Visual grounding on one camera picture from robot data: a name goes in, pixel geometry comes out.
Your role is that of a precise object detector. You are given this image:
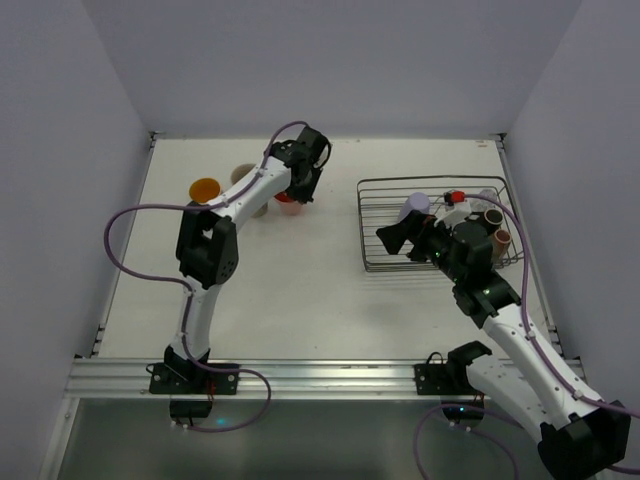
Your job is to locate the lavender plastic cup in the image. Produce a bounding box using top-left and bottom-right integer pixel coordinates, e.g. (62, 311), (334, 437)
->
(397, 192), (431, 222)

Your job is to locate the pink plastic cup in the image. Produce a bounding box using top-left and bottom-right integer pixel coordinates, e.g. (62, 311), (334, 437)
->
(274, 192), (303, 216)

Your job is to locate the beige patterned mug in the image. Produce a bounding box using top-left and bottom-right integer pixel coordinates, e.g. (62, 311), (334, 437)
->
(230, 163), (268, 218)

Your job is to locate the tan patterned mug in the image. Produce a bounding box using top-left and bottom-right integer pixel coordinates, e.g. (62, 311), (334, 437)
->
(491, 229), (512, 258)

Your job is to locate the white floral mug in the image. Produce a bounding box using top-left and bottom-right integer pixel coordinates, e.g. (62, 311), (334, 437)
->
(188, 177), (222, 205)

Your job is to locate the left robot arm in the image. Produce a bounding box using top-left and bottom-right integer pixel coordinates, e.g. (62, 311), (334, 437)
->
(164, 125), (331, 380)

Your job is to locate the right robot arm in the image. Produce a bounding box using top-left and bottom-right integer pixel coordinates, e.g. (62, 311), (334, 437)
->
(376, 211), (631, 479)

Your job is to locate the dark brown mug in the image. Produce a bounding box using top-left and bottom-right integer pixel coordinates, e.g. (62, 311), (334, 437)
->
(480, 208), (504, 230)

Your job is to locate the clear glass cup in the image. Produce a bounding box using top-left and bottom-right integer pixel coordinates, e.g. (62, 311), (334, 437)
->
(479, 188), (499, 201)

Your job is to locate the right controller box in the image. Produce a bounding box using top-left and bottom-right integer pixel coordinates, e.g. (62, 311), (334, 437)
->
(441, 400), (485, 429)

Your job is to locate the controller box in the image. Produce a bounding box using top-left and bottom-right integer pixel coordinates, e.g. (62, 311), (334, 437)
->
(441, 400), (485, 429)
(169, 400), (212, 425)

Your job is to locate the left controller box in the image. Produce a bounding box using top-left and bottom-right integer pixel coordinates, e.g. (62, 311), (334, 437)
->
(169, 400), (212, 425)

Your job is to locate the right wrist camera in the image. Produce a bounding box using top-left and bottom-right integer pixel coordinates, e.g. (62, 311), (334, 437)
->
(435, 190), (472, 228)

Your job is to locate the wire dish rack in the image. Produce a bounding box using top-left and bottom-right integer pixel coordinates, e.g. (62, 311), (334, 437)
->
(356, 175), (511, 274)

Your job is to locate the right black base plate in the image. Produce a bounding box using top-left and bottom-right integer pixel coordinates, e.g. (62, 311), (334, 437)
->
(413, 363), (477, 396)

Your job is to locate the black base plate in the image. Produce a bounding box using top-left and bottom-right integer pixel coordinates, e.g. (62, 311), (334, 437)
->
(413, 363), (477, 396)
(146, 362), (240, 395)

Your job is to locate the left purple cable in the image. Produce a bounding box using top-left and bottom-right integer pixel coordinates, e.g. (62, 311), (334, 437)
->
(103, 119), (272, 432)

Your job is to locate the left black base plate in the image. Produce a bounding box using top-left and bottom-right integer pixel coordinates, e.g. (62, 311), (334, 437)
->
(146, 362), (240, 395)

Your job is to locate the aluminium mounting rail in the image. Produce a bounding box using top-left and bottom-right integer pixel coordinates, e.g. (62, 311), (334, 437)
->
(63, 357), (586, 400)

